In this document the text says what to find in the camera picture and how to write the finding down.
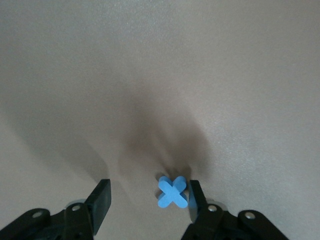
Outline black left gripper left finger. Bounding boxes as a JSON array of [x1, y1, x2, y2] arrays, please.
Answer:
[[0, 178, 113, 240]]

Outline brown table mat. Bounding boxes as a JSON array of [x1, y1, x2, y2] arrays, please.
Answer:
[[0, 0, 320, 240]]

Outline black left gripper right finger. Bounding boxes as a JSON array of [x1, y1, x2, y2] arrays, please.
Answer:
[[179, 179, 290, 240]]

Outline blue foam letter x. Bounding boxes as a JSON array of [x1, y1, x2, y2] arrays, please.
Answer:
[[156, 175, 189, 209]]

